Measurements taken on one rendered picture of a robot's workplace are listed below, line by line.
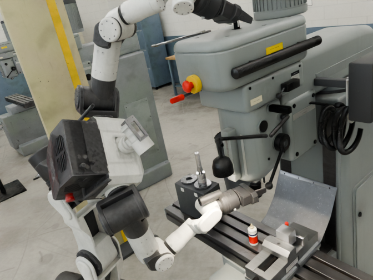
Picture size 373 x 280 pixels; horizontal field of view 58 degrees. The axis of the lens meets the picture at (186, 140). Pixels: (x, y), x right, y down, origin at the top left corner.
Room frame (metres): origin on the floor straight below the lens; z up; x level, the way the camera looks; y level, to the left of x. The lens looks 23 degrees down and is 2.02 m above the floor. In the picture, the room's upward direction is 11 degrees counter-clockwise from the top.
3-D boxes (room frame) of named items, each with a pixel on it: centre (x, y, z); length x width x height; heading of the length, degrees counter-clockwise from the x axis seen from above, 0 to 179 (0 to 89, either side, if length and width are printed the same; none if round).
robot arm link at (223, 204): (1.15, -0.05, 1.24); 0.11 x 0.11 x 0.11; 20
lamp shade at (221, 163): (1.01, -0.10, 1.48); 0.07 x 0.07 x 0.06
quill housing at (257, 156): (1.21, -0.25, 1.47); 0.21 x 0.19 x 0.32; 35
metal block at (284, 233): (1.10, -0.33, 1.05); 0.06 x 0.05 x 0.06; 37
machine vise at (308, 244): (1.08, -0.30, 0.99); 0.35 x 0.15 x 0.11; 127
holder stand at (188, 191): (1.54, 0.00, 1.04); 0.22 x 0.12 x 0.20; 40
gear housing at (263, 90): (1.24, -0.28, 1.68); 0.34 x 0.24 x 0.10; 125
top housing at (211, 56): (1.22, -0.26, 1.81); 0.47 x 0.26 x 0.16; 125
